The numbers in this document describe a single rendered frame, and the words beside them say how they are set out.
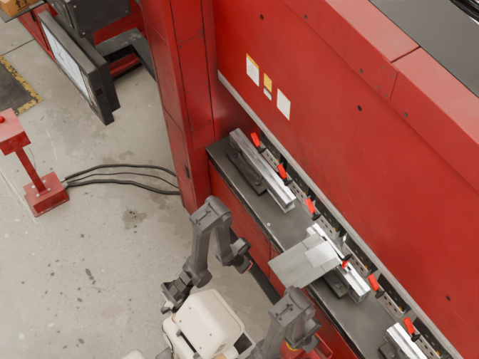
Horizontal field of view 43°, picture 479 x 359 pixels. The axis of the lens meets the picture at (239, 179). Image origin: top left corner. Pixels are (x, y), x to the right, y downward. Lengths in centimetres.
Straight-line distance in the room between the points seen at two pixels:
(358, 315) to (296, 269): 34
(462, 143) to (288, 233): 150
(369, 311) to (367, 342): 14
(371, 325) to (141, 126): 236
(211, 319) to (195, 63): 111
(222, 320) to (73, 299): 179
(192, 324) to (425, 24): 127
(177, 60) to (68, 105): 216
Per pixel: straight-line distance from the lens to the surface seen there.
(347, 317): 274
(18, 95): 481
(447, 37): 169
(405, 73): 157
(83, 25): 245
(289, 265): 267
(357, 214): 222
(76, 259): 394
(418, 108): 159
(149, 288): 376
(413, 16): 172
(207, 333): 218
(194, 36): 255
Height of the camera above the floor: 344
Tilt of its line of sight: 58 degrees down
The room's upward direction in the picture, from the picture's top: 3 degrees counter-clockwise
